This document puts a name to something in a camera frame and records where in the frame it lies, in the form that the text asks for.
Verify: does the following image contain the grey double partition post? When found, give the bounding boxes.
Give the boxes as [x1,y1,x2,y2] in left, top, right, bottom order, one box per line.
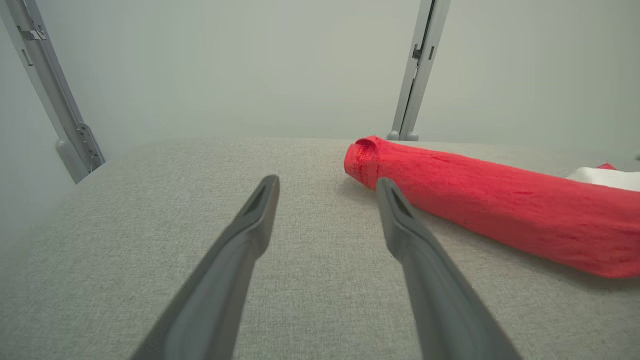
[386,0,451,142]

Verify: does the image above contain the grey slanted partition frame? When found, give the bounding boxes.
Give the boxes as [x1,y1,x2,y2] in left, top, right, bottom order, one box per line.
[0,0,106,185]

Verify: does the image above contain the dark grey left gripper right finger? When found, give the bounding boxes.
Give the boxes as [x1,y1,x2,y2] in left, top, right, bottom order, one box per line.
[375,177,523,360]

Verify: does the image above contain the red white basketball jersey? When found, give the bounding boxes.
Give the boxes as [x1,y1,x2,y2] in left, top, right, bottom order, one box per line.
[343,135,640,280]

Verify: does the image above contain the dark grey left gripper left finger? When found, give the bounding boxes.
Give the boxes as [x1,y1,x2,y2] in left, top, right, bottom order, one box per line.
[130,174,281,360]

